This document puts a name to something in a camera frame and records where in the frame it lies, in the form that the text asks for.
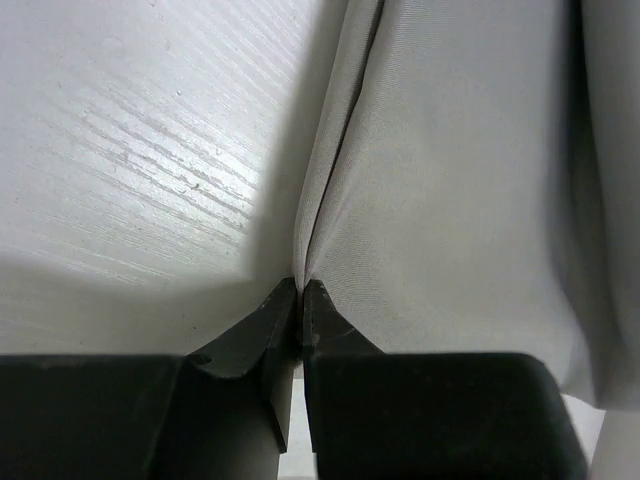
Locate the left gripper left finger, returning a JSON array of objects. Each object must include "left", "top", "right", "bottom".
[{"left": 188, "top": 278, "right": 296, "bottom": 453}]

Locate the grey cloth placemat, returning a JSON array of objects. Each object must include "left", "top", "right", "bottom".
[{"left": 294, "top": 1, "right": 639, "bottom": 410}]

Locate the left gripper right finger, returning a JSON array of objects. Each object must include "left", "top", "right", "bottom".
[{"left": 301, "top": 280, "right": 382, "bottom": 356}]

